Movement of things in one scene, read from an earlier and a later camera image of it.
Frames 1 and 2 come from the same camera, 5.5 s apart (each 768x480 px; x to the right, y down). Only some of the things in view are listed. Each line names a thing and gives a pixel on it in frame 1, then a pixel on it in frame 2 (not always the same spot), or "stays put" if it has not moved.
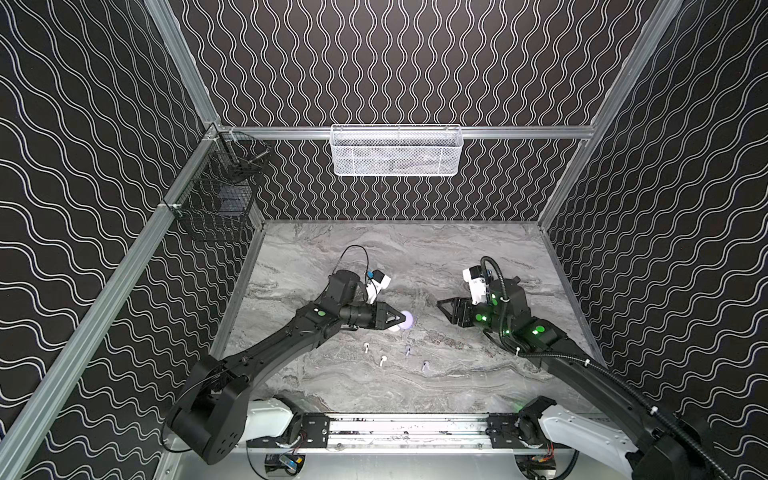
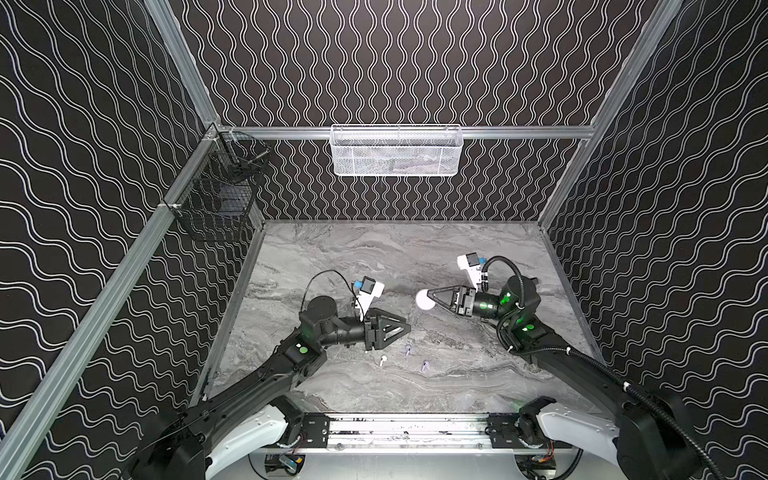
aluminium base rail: (436, 433) stays put
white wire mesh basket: (396, 150) stays put
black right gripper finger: (455, 303) -> (448, 292)
